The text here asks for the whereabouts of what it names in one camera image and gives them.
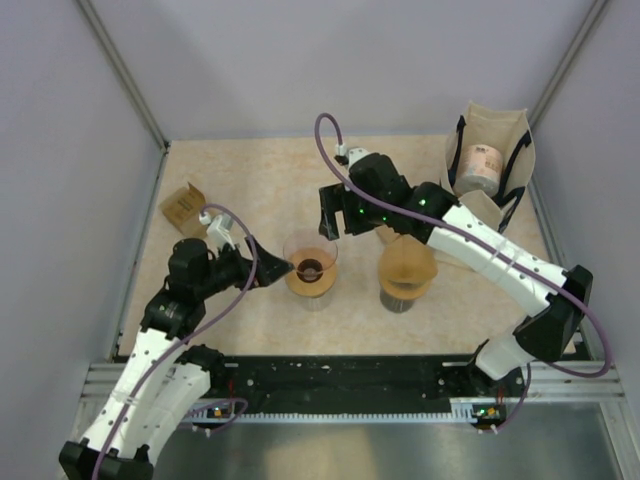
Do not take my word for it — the cream canvas tote bag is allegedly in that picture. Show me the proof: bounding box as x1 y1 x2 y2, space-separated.
438 102 536 234

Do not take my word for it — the small cardboard box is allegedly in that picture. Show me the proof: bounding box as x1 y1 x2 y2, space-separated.
160 183 207 239

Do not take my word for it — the pink paper roll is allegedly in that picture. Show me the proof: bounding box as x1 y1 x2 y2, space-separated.
453 144 503 197

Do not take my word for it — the clear glass cup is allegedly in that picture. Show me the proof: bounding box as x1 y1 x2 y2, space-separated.
300 294 331 312

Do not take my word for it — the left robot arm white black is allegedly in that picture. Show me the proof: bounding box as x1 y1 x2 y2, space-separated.
59 238 294 479

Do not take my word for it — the dark glass carafe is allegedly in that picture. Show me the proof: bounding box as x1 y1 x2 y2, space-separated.
380 291 415 314

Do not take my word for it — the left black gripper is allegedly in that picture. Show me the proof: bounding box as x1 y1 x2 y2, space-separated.
196 235 294 299

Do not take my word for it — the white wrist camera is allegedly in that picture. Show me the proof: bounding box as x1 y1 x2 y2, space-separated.
334 144 370 170
199 212 235 250

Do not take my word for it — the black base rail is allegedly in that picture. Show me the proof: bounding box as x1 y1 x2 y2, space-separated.
205 355 523 415

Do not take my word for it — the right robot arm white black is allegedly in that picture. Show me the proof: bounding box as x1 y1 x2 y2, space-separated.
319 152 593 396

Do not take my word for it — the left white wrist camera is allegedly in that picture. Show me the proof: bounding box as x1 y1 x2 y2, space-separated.
199 212 235 250

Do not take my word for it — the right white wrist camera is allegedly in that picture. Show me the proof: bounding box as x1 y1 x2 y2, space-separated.
334 144 370 170

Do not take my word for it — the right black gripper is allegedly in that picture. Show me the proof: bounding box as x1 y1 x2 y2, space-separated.
320 182 389 241

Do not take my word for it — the brown paper filter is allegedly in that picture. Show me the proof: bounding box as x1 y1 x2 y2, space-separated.
375 226 399 245
378 235 438 284

